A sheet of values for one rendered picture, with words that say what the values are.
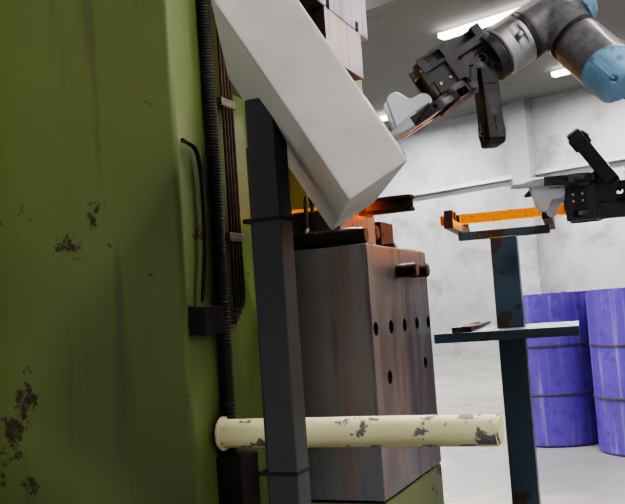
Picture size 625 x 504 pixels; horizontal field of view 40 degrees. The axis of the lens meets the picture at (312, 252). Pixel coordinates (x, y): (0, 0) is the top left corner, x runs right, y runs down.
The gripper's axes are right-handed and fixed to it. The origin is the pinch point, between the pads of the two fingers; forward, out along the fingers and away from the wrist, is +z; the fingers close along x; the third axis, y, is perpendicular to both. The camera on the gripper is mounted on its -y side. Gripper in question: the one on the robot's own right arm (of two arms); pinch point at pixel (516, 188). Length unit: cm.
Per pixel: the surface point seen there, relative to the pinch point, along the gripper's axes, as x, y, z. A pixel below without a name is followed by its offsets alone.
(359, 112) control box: -69, -2, 5
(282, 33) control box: -73, -11, 12
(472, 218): 43.2, 0.4, 17.6
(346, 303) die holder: -15.7, 18.7, 28.5
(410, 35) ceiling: 744, -275, 217
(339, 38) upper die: -5.1, -32.1, 30.0
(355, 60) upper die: 3.3, -29.9, 30.0
